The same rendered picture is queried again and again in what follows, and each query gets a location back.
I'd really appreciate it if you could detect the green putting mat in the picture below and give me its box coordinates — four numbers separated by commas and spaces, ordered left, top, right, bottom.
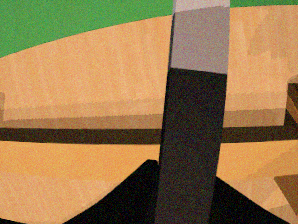
0, 0, 298, 59

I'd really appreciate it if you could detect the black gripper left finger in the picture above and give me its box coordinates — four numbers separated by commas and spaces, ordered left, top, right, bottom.
64, 159, 158, 224

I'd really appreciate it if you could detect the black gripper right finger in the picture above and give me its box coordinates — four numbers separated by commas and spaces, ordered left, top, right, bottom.
208, 176, 290, 224

